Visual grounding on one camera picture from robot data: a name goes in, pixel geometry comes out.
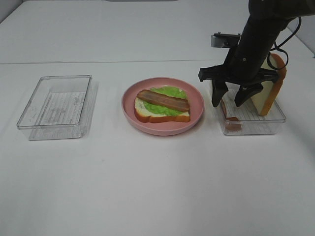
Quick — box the bread slice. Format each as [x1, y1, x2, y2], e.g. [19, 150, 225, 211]
[134, 96, 190, 123]
[251, 54, 287, 116]

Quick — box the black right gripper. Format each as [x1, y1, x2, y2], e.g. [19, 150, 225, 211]
[198, 44, 280, 107]

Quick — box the right clear plastic tray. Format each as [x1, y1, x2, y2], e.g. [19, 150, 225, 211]
[214, 84, 286, 135]

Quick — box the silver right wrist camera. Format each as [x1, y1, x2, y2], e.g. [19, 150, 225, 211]
[210, 32, 241, 48]

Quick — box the bacon strip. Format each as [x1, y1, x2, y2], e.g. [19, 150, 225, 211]
[220, 100, 242, 132]
[137, 89, 190, 112]

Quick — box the green lettuce leaf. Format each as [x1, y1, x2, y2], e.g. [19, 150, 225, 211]
[142, 86, 187, 117]

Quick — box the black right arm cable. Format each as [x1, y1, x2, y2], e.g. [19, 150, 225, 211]
[266, 17, 302, 72]

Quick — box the pink round plate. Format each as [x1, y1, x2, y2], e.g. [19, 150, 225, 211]
[122, 77, 204, 136]

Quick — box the left clear plastic tray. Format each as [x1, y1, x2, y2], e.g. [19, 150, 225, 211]
[17, 75, 97, 141]

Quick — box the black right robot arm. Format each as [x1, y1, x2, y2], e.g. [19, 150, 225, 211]
[198, 0, 315, 107]

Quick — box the clear plastic tray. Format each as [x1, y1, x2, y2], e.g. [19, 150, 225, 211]
[17, 75, 97, 141]
[214, 84, 286, 135]

